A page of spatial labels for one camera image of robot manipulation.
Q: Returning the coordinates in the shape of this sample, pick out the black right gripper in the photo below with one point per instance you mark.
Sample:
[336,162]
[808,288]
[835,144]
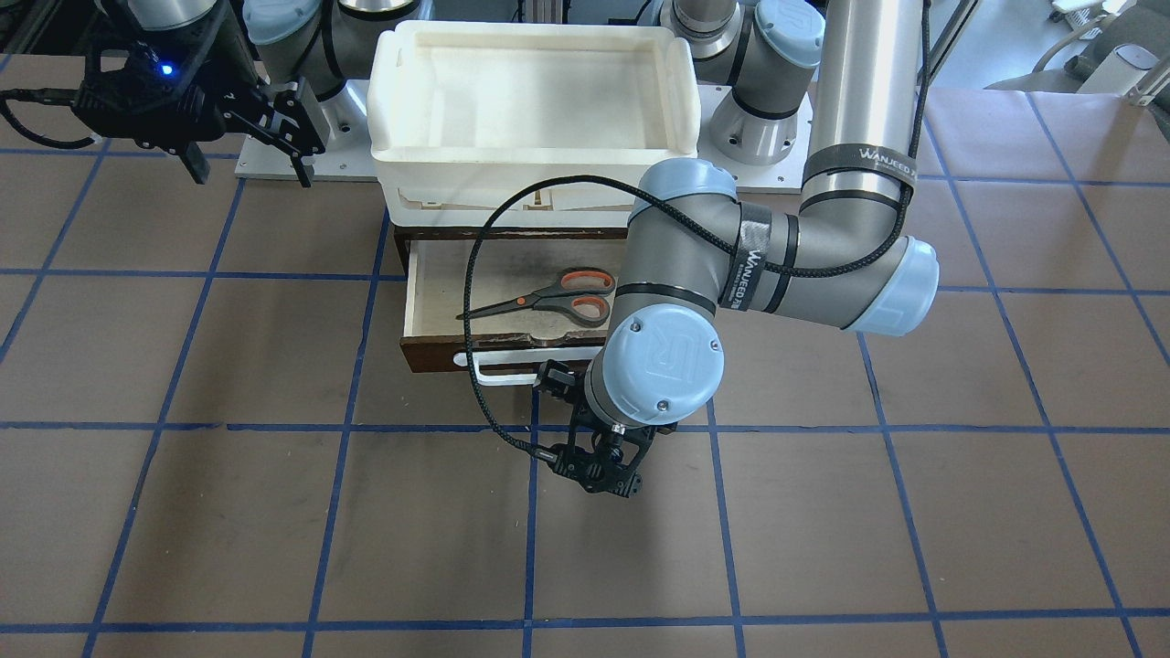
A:
[239,103]

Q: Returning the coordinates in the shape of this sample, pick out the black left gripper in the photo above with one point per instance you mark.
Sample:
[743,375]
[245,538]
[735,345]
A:
[555,378]

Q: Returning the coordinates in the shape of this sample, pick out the grey orange scissors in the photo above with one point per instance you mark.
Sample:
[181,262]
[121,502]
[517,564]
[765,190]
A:
[577,293]

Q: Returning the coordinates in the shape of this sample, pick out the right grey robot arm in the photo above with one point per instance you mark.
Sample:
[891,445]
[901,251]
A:
[277,71]

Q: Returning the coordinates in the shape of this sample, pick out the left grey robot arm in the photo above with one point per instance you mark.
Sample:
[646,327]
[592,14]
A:
[694,248]

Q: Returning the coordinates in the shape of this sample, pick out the dark brown wooden cabinet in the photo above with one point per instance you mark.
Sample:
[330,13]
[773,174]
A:
[512,228]

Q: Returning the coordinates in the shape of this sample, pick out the white plastic tray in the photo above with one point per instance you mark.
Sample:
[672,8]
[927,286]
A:
[463,115]

